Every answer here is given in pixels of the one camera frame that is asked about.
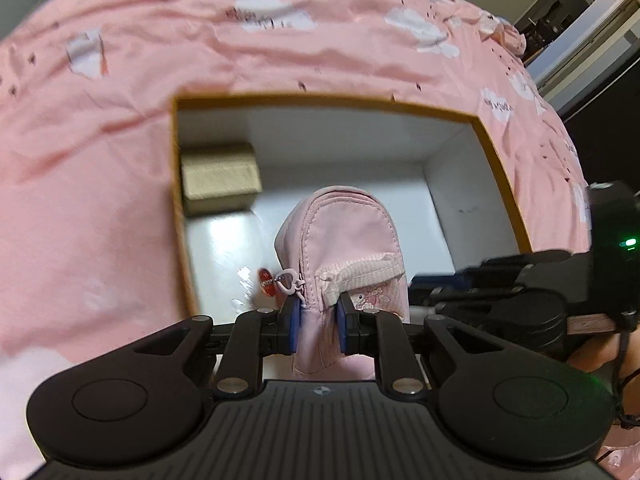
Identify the pink zip pouch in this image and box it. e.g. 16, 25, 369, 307
258, 185, 410, 382

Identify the gold gift box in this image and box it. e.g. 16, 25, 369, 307
180, 144, 262, 217

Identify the pink leather card holder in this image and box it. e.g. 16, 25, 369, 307
566, 313, 618, 336

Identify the orange cardboard storage box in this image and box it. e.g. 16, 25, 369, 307
172, 93, 532, 323

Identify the pink cloud print duvet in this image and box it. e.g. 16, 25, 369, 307
1, 0, 589, 479

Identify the dark dining chair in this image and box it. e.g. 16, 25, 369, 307
525, 0, 563, 42

